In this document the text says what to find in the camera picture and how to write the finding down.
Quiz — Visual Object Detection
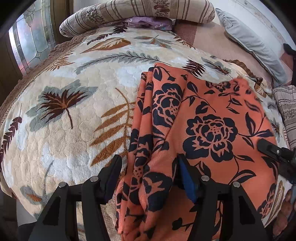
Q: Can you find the orange black floral garment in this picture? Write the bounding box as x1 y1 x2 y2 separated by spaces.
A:
116 63 278 240

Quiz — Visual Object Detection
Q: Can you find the person's right hand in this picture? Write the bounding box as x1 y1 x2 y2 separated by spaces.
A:
273 188 295 237

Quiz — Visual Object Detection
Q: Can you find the striped beige folded quilt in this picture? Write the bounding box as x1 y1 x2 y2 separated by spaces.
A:
273 85 296 150

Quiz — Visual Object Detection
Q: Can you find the grey pillow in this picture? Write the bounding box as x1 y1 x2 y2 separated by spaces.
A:
215 8 287 87

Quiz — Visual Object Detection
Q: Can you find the cream leaf-pattern plush blanket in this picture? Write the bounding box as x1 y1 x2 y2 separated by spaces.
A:
1 27 291 240

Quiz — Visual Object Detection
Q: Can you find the black cloth item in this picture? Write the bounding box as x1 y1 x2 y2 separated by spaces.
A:
283 43 296 56

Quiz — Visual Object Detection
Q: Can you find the pink bed sheet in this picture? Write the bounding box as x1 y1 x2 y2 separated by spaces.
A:
173 19 296 88

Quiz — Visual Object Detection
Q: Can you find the striped floral rolled quilt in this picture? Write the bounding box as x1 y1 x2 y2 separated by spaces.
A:
59 0 215 38

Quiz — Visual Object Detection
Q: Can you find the purple patterned cloth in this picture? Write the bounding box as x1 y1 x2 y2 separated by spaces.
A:
122 16 174 31

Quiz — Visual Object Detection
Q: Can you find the stained glass window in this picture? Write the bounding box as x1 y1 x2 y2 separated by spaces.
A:
9 0 56 75

